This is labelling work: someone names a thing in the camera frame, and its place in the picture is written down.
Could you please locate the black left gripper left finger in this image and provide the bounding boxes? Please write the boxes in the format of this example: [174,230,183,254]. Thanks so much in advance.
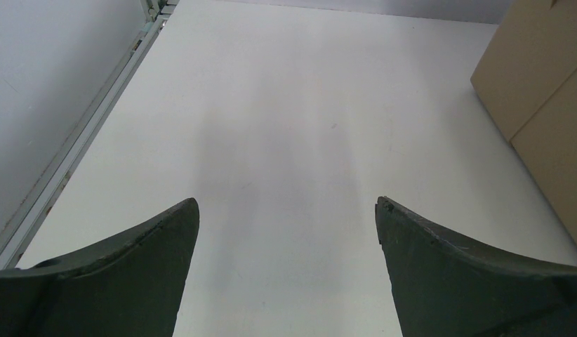
[0,198,199,336]

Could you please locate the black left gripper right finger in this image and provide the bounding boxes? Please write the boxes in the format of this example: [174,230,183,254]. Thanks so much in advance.
[375,197,577,336]

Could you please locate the tan plastic toolbox bin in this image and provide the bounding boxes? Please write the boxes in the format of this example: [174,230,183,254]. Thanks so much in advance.
[471,0,577,246]

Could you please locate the aluminium frame rail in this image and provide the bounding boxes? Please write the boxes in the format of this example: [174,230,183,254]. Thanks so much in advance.
[0,1,165,270]

